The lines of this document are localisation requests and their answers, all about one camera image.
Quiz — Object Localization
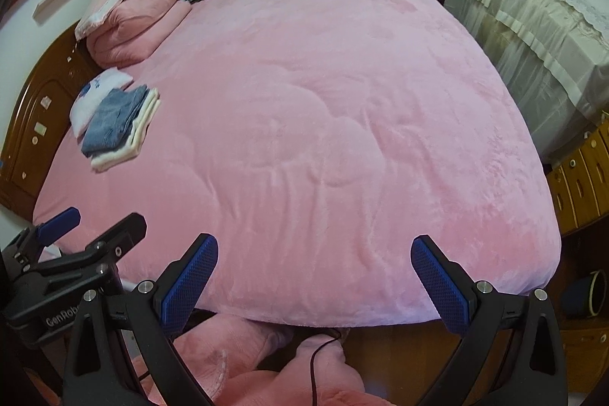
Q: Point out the blue denim jacket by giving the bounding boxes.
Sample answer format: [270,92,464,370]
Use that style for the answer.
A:
[81,86,149,158]

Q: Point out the brown wooden headboard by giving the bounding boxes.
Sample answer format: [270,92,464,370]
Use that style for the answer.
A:
[1,26,101,220]

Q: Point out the pink plush trousers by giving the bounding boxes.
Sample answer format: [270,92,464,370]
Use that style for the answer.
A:
[130,312,397,406]

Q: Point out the folded cream white garment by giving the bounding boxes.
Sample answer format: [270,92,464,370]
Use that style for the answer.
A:
[89,88,160,173]

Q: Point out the wooden drawer cabinet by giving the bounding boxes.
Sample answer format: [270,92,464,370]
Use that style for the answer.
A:
[546,111,609,236]

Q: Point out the folded pink quilt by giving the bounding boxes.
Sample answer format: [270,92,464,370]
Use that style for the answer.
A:
[87,0,192,69]

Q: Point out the pink bed cover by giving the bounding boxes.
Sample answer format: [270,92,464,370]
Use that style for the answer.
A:
[34,0,561,328]

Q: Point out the cream lace-covered furniture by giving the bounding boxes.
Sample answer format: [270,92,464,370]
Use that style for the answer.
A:
[444,0,608,163]

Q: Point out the black cable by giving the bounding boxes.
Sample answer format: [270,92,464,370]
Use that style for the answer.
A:
[308,328,346,406]

